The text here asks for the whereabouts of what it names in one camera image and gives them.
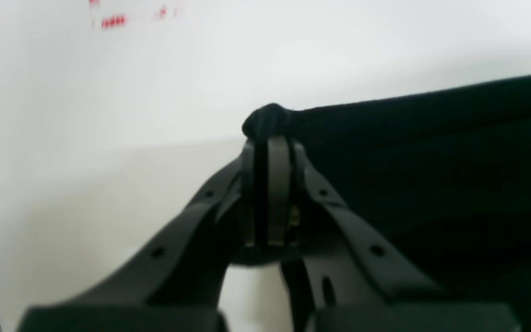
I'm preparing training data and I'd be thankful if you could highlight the black T-shirt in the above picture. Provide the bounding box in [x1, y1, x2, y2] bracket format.
[242, 75, 531, 332]

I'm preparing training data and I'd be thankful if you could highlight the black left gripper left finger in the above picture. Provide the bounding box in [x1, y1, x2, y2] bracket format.
[19, 141, 256, 332]

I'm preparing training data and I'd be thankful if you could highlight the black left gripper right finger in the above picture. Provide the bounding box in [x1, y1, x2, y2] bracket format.
[267, 136, 522, 332]

